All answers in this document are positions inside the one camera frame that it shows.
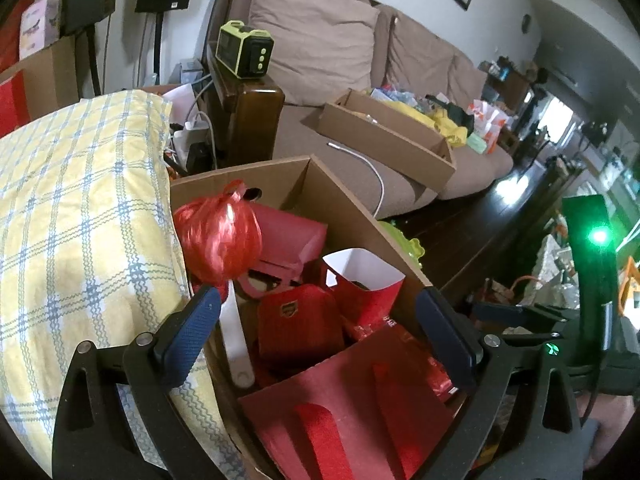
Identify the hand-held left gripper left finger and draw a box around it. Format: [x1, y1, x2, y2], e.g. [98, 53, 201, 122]
[52, 285, 222, 480]

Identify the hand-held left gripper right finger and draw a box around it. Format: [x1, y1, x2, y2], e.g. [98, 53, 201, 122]
[415, 287, 583, 480]

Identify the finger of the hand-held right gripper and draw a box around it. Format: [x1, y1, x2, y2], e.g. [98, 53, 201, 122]
[470, 299, 567, 334]

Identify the white lint brush red pad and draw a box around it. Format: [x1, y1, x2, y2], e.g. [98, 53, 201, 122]
[220, 280, 257, 388]

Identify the red box with white label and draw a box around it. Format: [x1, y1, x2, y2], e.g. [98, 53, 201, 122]
[320, 247, 406, 328]

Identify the red foil ball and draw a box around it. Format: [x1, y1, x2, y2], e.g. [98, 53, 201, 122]
[172, 180, 263, 283]

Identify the dark red paper bag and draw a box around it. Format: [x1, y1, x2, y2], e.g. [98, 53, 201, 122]
[257, 284, 346, 376]

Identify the dark red handbag-shaped box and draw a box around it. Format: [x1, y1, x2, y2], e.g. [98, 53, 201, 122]
[240, 202, 328, 301]

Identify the large cardboard box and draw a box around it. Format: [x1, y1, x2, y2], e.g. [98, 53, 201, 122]
[167, 155, 481, 480]

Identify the person's right forearm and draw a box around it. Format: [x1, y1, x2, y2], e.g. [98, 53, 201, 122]
[580, 392, 638, 471]

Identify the cluttered dark table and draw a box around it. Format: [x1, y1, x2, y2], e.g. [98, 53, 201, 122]
[470, 230, 640, 321]

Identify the yellow plastic bag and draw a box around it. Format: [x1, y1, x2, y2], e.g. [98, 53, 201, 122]
[377, 220, 426, 261]

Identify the yellow plaid tablecloth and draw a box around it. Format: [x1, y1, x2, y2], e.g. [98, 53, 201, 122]
[0, 91, 246, 480]

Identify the white power strip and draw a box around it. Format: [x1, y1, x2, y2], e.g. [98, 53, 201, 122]
[172, 120, 213, 161]

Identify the shallow cardboard box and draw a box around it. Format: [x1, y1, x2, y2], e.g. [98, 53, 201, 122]
[317, 88, 457, 193]

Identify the dark wooden sofa armrest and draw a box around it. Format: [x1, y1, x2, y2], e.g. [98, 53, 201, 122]
[205, 45, 286, 168]

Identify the white shopping bag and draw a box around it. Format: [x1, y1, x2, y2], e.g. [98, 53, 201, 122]
[142, 82, 196, 126]

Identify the brown sofa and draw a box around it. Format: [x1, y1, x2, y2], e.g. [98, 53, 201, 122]
[205, 0, 516, 216]

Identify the brown sofa cushion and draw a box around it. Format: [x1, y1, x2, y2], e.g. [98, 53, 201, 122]
[248, 0, 381, 107]
[447, 52, 488, 98]
[387, 16, 458, 95]

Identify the grey plastic device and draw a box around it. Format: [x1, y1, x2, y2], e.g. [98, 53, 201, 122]
[179, 59, 207, 86]

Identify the green portable radio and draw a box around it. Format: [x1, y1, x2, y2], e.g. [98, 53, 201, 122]
[216, 20, 275, 80]

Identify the brown cardboard box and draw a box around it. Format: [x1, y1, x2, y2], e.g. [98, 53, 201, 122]
[0, 35, 83, 128]

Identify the red cookie gift box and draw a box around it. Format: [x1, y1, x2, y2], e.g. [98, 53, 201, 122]
[0, 80, 21, 131]

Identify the pink white small box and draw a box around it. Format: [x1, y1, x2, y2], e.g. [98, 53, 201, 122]
[19, 0, 63, 61]

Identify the white cable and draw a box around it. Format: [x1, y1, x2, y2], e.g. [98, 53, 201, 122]
[327, 141, 385, 216]

